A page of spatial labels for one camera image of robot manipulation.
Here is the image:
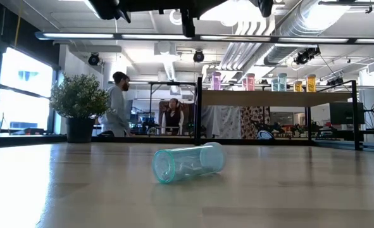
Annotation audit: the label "patterned hanging cloth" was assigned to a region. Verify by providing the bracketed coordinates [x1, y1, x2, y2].
[239, 106, 271, 139]

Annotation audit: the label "person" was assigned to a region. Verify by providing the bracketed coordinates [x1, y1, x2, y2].
[97, 71, 132, 137]
[160, 98, 186, 136]

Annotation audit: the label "black computer monitor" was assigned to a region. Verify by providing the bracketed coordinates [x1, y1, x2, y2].
[328, 101, 366, 126]

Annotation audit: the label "purple translucent medicine bottle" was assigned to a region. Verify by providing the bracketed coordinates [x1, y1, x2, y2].
[211, 72, 222, 91]

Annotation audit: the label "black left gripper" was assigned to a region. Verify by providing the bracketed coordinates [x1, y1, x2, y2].
[161, 0, 229, 18]

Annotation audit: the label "black desk frame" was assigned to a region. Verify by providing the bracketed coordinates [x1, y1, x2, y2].
[148, 80, 197, 110]

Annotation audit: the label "white hanging cloth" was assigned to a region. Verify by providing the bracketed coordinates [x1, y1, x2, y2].
[201, 106, 242, 139]

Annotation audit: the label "black ceiling spotlight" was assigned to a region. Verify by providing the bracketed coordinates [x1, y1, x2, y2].
[192, 49, 205, 63]
[293, 46, 321, 66]
[87, 52, 101, 67]
[325, 77, 344, 86]

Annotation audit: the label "wooden shelf with black legs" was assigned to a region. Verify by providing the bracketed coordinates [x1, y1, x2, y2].
[194, 77, 361, 151]

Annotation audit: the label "white ventilation duct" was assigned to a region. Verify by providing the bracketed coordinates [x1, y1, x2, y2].
[153, 41, 178, 82]

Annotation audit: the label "blue and white helmet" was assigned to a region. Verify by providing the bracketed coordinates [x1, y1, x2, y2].
[256, 129, 273, 141]

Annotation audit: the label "white ceiling pipes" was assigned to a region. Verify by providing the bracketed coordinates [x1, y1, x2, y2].
[220, 12, 276, 72]

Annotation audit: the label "black bar with light strips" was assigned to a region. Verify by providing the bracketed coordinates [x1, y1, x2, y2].
[34, 30, 374, 45]

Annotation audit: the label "green plant in black pot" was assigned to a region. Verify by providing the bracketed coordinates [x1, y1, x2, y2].
[49, 73, 110, 144]

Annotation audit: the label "grey spiral ventilation duct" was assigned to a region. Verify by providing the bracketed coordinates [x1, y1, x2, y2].
[262, 0, 352, 66]

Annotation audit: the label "yellow hanging cable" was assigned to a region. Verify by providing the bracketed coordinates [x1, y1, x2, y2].
[14, 0, 23, 48]

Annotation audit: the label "white ring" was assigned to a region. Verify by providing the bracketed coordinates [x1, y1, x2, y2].
[168, 9, 183, 26]

